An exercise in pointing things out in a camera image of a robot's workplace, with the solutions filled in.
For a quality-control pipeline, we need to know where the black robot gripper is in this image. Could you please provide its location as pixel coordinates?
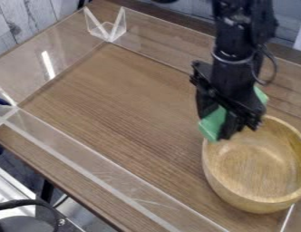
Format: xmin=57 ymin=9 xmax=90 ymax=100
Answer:
xmin=190 ymin=53 xmax=263 ymax=140

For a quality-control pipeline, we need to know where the green rectangular block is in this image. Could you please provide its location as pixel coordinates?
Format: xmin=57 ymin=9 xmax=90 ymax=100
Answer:
xmin=199 ymin=87 xmax=268 ymax=142

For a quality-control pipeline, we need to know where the light wooden bowl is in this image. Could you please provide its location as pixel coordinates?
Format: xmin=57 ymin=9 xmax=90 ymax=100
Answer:
xmin=202 ymin=115 xmax=301 ymax=214

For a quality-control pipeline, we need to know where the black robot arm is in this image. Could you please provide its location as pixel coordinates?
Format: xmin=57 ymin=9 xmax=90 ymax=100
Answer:
xmin=190 ymin=0 xmax=278 ymax=142

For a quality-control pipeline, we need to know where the black table leg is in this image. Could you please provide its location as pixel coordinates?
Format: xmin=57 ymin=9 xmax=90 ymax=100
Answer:
xmin=40 ymin=180 xmax=55 ymax=203

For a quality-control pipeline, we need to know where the blue object at left edge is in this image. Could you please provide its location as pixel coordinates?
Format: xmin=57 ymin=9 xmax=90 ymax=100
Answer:
xmin=0 ymin=98 xmax=11 ymax=106

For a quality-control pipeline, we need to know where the clear acrylic corner bracket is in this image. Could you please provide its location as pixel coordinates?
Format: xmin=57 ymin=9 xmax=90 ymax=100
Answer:
xmin=84 ymin=7 xmax=126 ymax=43

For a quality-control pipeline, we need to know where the black metal bracket with screw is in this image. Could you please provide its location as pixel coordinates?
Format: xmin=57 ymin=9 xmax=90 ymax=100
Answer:
xmin=44 ymin=211 xmax=86 ymax=232

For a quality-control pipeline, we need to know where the black cable loop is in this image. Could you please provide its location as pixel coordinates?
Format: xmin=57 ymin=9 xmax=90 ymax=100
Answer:
xmin=0 ymin=198 xmax=60 ymax=232

